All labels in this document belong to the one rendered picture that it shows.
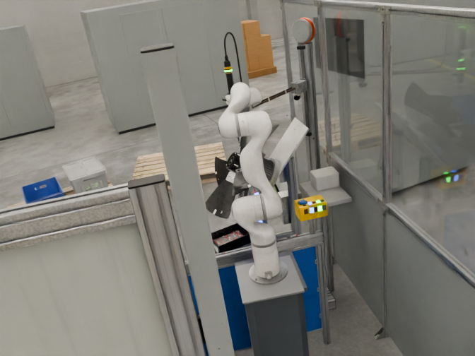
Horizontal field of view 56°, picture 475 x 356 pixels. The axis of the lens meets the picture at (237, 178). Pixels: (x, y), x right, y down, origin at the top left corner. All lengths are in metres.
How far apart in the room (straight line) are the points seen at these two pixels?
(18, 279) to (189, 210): 0.32
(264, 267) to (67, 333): 1.35
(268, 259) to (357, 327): 1.32
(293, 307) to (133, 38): 6.33
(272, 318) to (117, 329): 1.39
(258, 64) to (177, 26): 3.29
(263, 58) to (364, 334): 8.46
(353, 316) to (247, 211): 1.61
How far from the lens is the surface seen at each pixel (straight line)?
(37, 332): 0.92
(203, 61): 8.23
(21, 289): 0.87
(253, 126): 1.86
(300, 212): 2.48
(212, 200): 2.84
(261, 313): 2.19
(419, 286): 2.55
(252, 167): 1.90
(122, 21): 7.86
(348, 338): 3.21
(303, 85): 3.04
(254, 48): 10.73
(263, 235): 2.03
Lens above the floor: 2.28
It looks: 25 degrees down
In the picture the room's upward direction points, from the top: 9 degrees counter-clockwise
